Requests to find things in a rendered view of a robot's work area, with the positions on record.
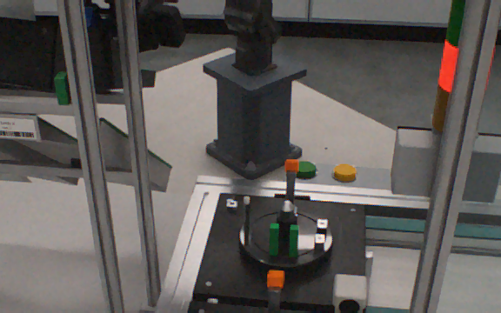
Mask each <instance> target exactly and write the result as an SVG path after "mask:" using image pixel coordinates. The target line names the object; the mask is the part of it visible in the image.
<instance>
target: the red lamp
mask: <svg viewBox="0 0 501 313"><path fill-rule="evenodd" d="M457 51H458V49H456V48H454V47H452V46H450V45H449V44H448V43H447V42H446V41H445V45H444V54H443V59H442V64H441V70H440V74H439V79H438V83H439V85H440V87H441V88H442V89H443V90H445V91H447V92H450V88H451V79H452V74H453V70H454V65H455V60H456V55H457Z"/></svg>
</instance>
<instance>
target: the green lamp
mask: <svg viewBox="0 0 501 313"><path fill-rule="evenodd" d="M464 5H465V1H463V0H451V9H450V15H449V19H448V22H449V24H448V30H447V35H446V42H447V43H448V44H449V45H450V46H452V47H454V48H456V49H457V48H458V42H459V38H460V33H461V29H462V23H463V19H464V10H465V7H464Z"/></svg>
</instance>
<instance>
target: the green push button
mask: <svg viewBox="0 0 501 313"><path fill-rule="evenodd" d="M315 174H316V166H315V165H314V163H312V162H310V161H299V162H298V172H297V173H296V176H299V177H311V176H314V175H315Z"/></svg>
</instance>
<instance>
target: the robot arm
mask: <svg viewBox="0 0 501 313"><path fill-rule="evenodd" d="M104 1H105V2H106V3H108V4H109V5H110V7H109V8H104V7H101V8H100V7H99V5H98V4H95V3H92V2H91V0H83V8H84V14H85V21H86V27H90V28H97V29H100V28H102V27H103V26H104V24H105V25H108V26H109V28H110V29H111V30H117V17H116V9H115V1H114V0H104ZM134 2H135V12H136V20H137V39H138V48H139V53H142V52H145V51H149V50H158V49H159V43H160V45H162V46H168V47H174V48H179V47H180V45H181V44H182V43H183V41H185V37H186V34H185V30H184V24H183V20H182V17H181V13H180V10H179V8H176V7H174V6H169V5H163V4H164V3H178V0H134ZM272 10H273V2H272V0H225V6H224V11H223V13H224V22H225V23H226V24H227V27H228V31H229V33H230V35H231V36H235V37H238V38H237V47H235V62H232V63H231V66H232V67H234V68H236V69H238V70H241V71H243V72H245V73H246V74H248V75H250V76H252V77H254V76H256V75H259V74H261V73H265V72H266V71H269V70H273V69H275V68H277V64H275V63H274V62H272V44H273V43H276V42H277V40H278V39H279V38H280V35H281V30H282V27H281V26H280V25H279V24H278V23H277V22H276V21H275V20H274V18H273V17H272ZM158 42H159V43H158Z"/></svg>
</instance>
